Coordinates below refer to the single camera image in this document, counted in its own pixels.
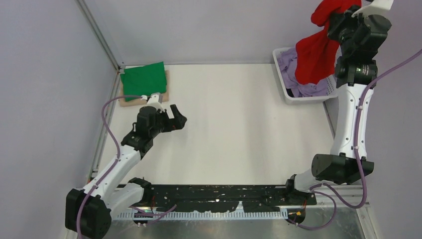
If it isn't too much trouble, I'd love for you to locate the red t shirt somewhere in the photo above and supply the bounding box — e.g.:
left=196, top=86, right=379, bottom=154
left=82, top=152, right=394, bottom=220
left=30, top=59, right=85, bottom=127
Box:
left=295, top=0, right=361, bottom=84

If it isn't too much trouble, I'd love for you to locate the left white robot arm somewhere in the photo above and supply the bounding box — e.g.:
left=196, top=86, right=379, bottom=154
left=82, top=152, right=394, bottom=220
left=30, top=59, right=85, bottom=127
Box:
left=65, top=105, right=187, bottom=239

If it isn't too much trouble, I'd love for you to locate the folded beige t shirt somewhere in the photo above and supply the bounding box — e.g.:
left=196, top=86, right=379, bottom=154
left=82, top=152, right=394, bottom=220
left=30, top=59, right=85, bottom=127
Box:
left=118, top=70, right=170, bottom=108

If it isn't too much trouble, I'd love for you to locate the folded green t shirt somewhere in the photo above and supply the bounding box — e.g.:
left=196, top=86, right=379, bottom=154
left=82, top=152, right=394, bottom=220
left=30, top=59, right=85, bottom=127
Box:
left=120, top=62, right=167, bottom=96

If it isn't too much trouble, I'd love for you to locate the white plastic basket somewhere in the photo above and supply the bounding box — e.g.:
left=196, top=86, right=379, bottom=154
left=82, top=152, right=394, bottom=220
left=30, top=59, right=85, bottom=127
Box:
left=272, top=47, right=337, bottom=105

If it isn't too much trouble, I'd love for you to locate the lilac t shirt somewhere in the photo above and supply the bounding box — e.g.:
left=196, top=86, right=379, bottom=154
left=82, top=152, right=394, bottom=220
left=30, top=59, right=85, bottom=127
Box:
left=275, top=48, right=334, bottom=98

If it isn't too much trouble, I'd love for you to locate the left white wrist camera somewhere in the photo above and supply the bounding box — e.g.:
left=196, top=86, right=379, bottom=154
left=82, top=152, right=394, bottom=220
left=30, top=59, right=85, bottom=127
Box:
left=141, top=93, right=164, bottom=112

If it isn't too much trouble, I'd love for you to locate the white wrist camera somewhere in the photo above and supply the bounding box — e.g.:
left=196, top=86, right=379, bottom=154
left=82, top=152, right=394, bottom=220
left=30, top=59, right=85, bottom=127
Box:
left=352, top=0, right=394, bottom=17
left=141, top=93, right=164, bottom=112

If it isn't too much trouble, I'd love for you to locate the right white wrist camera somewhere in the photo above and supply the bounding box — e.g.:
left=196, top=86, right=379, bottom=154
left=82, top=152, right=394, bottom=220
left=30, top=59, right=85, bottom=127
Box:
left=352, top=0, right=394, bottom=17

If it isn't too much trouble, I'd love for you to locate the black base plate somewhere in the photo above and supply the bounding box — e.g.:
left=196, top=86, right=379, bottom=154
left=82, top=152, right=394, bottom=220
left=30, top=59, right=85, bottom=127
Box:
left=134, top=184, right=317, bottom=213

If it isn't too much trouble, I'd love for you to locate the white slotted cable duct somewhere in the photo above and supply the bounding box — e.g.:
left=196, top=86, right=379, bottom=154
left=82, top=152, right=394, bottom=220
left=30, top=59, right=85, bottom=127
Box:
left=114, top=209, right=288, bottom=221

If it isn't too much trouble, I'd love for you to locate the left aluminium frame post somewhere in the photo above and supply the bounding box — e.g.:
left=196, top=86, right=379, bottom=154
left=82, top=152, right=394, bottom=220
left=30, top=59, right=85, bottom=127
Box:
left=76, top=0, right=125, bottom=72

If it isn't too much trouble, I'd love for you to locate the aluminium front rail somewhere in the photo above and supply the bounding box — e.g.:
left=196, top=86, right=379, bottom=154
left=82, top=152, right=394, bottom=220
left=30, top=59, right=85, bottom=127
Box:
left=70, top=184, right=371, bottom=211

